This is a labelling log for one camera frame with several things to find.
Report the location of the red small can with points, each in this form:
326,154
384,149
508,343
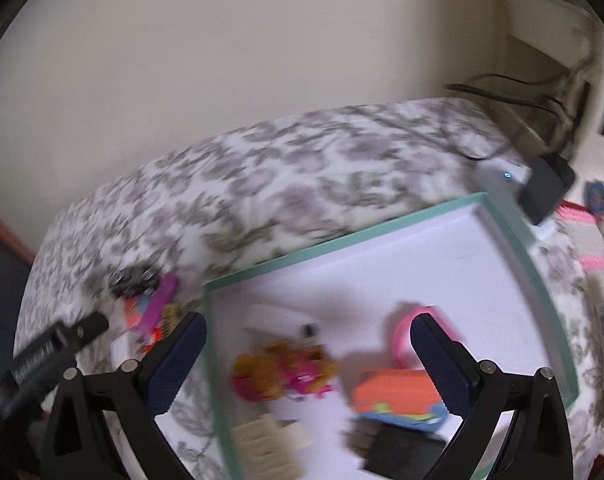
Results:
156,336

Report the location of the pink white knit mat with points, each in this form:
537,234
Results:
581,230

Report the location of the white wooden shelf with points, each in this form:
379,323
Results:
546,5

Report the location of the floral blanket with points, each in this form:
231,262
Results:
282,185

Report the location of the dark cabinet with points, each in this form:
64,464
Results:
2,285

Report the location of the black power adapter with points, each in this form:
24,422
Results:
546,185

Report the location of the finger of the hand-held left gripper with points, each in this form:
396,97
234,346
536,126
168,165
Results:
87,330

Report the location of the colourful round toy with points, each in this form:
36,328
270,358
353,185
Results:
601,197

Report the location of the red-brown board edge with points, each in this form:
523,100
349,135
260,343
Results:
7,232

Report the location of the pink yellow toy figure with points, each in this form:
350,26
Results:
282,370

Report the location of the black cube adapter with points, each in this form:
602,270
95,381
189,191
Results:
401,450

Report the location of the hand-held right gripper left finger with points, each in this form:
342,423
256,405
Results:
174,360

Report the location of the purple marker pen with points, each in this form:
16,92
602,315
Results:
164,292

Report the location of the orange eraser box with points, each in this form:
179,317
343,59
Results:
391,390

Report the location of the orange pink small toy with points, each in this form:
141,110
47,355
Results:
134,312

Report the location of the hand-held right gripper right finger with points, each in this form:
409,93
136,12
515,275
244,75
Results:
441,365

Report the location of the pink toy watch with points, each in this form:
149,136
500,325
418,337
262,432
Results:
400,335

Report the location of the white power strip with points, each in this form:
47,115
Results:
501,172

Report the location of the beige ribbed block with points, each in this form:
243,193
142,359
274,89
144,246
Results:
267,450

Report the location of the teal shallow cardboard box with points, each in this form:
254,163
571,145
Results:
362,280

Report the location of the black toy car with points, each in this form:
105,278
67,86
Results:
132,282

